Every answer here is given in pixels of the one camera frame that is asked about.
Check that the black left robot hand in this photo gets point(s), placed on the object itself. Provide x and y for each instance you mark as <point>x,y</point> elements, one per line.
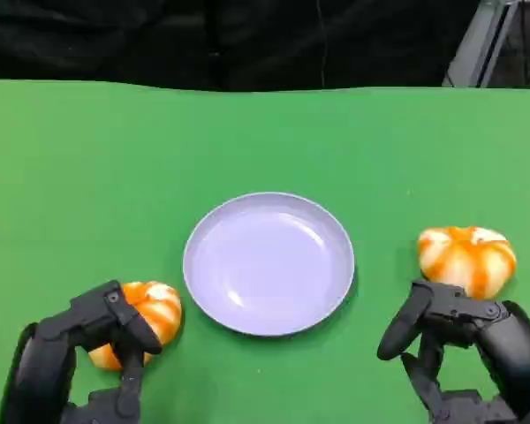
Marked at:
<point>48,353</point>

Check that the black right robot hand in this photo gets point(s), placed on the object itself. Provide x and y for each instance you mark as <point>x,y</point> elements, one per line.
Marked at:
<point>508,349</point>

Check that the small orange white bread roll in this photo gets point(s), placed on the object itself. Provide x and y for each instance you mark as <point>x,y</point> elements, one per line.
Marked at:
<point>161,311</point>

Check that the large orange white bread roll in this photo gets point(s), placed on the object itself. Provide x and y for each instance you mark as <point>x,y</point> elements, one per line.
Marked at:
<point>464,260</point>

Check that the lilac plate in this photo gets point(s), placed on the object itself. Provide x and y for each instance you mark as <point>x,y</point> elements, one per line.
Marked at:
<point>269,265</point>

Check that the green table cloth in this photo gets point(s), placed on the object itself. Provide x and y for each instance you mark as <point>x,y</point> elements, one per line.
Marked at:
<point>265,141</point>

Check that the black backdrop curtain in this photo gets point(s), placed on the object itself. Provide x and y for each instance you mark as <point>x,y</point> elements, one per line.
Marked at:
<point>159,40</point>

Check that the grey metal frame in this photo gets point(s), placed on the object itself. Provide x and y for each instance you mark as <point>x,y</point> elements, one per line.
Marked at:
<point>486,44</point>

